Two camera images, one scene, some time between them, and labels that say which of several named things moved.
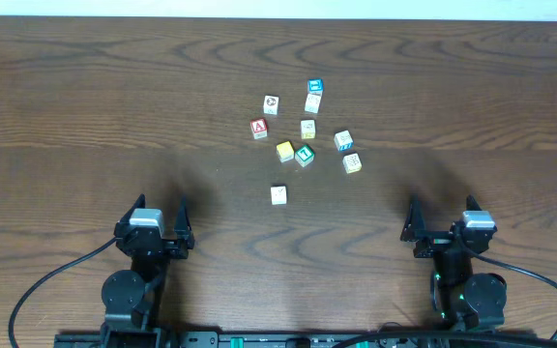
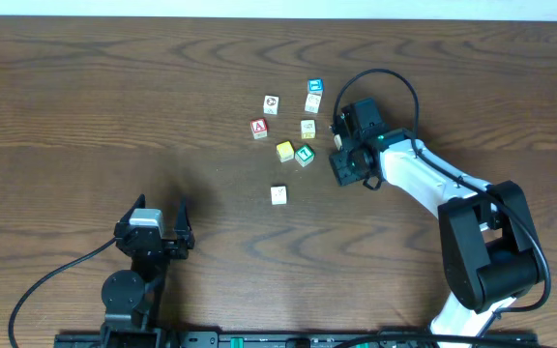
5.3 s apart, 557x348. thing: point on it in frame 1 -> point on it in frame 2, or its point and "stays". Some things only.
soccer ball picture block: x=271 y=105 stays
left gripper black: x=171 y=246 stays
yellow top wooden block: x=285 y=151 stays
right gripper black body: x=438 y=241 -> x=346 y=166
